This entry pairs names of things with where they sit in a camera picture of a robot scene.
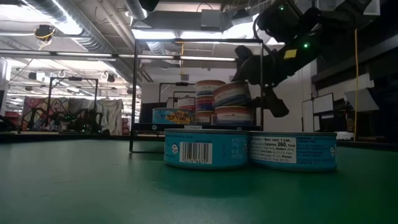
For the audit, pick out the red-label can silver lid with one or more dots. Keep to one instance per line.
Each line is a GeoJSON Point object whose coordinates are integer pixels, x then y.
{"type": "Point", "coordinates": [186, 102]}

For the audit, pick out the tall white board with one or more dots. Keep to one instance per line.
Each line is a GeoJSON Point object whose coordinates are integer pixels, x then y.
{"type": "Point", "coordinates": [308, 115]}

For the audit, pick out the dark background robot arms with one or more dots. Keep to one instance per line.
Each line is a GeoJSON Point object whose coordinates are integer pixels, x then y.
{"type": "Point", "coordinates": [87, 119]}

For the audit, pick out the blue salmon can gold lid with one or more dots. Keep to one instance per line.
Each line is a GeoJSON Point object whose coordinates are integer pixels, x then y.
{"type": "Point", "coordinates": [203, 103]}
{"type": "Point", "coordinates": [203, 117]}
{"type": "Point", "coordinates": [205, 87]}
{"type": "Point", "coordinates": [233, 116]}
{"type": "Point", "coordinates": [233, 93]}

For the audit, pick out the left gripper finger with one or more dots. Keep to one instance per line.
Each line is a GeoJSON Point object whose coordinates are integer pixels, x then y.
{"type": "Point", "coordinates": [149, 4]}

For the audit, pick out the white screen panel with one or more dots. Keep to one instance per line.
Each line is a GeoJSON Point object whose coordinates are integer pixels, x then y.
{"type": "Point", "coordinates": [323, 103]}

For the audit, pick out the small white box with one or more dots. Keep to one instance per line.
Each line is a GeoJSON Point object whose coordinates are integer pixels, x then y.
{"type": "Point", "coordinates": [345, 135]}

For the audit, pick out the grey angled panel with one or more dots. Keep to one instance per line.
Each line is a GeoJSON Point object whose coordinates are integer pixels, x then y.
{"type": "Point", "coordinates": [362, 101]}

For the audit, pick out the black metal rig frame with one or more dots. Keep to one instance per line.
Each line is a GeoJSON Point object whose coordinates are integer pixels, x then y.
{"type": "Point", "coordinates": [73, 79]}
{"type": "Point", "coordinates": [182, 83]}

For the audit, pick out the green table mat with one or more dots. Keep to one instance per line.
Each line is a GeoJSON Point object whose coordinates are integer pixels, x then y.
{"type": "Point", "coordinates": [93, 193]}

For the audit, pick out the teal tuna can silver lid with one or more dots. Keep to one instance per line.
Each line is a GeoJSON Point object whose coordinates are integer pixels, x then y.
{"type": "Point", "coordinates": [317, 152]}
{"type": "Point", "coordinates": [224, 149]}
{"type": "Point", "coordinates": [174, 116]}

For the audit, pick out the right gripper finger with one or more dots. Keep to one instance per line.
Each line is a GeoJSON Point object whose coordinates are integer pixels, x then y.
{"type": "Point", "coordinates": [276, 105]}

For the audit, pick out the grey ceiling unit box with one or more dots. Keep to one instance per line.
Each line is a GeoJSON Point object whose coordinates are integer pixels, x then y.
{"type": "Point", "coordinates": [211, 18]}

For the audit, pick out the long ceiling light strip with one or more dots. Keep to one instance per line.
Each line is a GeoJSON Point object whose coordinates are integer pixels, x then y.
{"type": "Point", "coordinates": [202, 58]}

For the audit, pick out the black table frame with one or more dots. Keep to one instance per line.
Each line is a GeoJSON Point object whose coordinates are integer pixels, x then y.
{"type": "Point", "coordinates": [62, 137]}

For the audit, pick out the white draped sheet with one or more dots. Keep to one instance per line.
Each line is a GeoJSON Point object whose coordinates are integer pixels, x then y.
{"type": "Point", "coordinates": [112, 113]}

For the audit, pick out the small silver duct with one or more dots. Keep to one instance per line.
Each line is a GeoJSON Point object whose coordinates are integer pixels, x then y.
{"type": "Point", "coordinates": [136, 9]}

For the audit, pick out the patterned colourful quilt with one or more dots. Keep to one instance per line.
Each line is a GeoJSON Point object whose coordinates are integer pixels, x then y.
{"type": "Point", "coordinates": [37, 107]}

